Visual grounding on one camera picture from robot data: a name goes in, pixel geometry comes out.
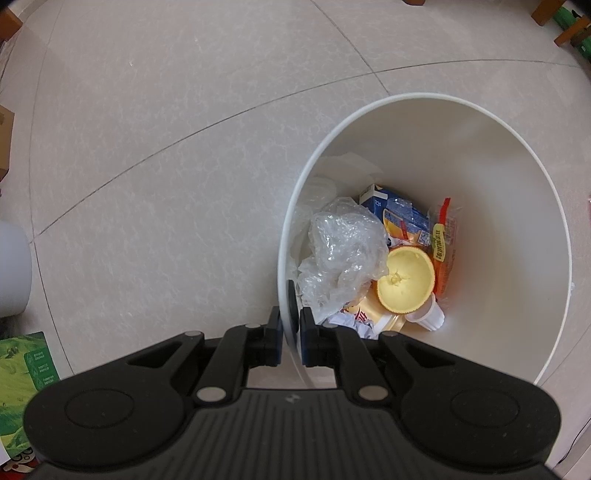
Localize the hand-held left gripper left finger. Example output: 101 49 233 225
126 307 284 407

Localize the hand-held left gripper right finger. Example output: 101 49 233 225
299 307 445 403

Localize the hollow orange peel half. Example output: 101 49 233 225
376 246 437 315

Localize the red and clear snack wrapper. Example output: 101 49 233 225
427 198 461 301

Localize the white round waste bin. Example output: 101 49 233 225
277 92 575 387

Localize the beige printed packet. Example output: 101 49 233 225
344 284 409 337

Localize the crumpled clear plastic bag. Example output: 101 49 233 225
296 196 390 322

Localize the small white paper cup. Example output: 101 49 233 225
406 295 446 332

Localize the blue drink carton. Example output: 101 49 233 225
359 183 431 247

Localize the green printed box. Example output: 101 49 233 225
0 331 62 468

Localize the white cylindrical container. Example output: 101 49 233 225
0 220 33 319

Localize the brown cardboard box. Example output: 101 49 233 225
0 105 16 184

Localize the green bottles pack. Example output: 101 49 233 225
554 6 591 52

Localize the thin black cable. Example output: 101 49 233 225
553 413 591 464

